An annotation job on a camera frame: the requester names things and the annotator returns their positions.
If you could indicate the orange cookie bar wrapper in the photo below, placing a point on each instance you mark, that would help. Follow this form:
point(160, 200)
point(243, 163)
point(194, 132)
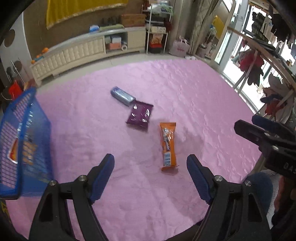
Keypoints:
point(168, 145)

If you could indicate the white metal shelf rack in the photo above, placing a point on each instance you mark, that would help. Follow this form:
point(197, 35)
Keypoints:
point(158, 17)

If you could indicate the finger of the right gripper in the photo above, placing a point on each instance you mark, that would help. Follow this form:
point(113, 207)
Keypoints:
point(275, 128)
point(262, 138)

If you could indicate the white slippers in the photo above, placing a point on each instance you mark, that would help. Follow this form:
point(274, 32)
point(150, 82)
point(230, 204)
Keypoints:
point(188, 57)

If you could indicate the cardboard box on cabinet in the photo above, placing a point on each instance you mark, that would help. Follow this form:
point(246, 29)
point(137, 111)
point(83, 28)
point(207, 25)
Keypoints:
point(133, 20)

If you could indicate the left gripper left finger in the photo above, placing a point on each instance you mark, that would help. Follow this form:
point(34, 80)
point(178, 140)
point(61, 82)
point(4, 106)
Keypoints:
point(96, 180)

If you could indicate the green folded towel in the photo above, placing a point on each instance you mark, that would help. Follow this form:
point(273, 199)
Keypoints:
point(111, 27)

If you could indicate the oranges on cabinet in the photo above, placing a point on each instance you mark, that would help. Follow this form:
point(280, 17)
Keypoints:
point(40, 56)

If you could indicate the red shopping bag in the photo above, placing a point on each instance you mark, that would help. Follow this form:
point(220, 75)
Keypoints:
point(16, 89)

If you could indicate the pink gift bag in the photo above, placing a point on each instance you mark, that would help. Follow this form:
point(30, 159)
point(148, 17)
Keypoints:
point(180, 47)

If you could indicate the blue-grey roll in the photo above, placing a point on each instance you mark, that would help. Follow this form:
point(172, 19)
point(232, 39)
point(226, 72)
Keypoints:
point(122, 96)

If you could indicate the large red noodle pack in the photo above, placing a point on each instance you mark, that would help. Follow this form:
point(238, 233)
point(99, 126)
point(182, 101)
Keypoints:
point(28, 150)

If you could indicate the blue tissue pack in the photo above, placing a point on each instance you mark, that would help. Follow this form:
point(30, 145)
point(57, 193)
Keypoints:
point(94, 28)

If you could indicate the right hand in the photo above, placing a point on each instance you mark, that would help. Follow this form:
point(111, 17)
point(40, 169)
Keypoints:
point(286, 191)

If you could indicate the blue plastic basket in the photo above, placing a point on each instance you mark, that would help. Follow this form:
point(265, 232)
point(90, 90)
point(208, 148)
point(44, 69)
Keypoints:
point(26, 164)

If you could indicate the yellow cloth tv cover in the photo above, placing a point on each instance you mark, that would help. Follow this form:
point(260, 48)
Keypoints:
point(59, 11)

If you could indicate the purple snack packet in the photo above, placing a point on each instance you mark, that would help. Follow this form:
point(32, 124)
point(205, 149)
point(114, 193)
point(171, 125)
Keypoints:
point(140, 114)

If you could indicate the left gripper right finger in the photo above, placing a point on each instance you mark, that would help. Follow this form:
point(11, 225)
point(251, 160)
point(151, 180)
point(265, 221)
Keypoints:
point(203, 179)

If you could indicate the pink quilted tablecloth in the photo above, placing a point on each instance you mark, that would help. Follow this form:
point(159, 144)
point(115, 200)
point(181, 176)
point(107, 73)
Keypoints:
point(141, 201)

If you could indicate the white tv cabinet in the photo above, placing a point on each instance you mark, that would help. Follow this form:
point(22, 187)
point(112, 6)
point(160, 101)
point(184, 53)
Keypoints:
point(88, 48)

